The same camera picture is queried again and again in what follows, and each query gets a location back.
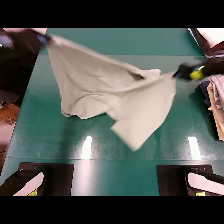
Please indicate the heap of clothes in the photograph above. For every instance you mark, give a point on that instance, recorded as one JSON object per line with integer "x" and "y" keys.
{"x": 217, "y": 100}

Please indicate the beige T-shirt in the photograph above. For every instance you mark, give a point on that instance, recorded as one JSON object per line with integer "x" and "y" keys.
{"x": 100, "y": 83}

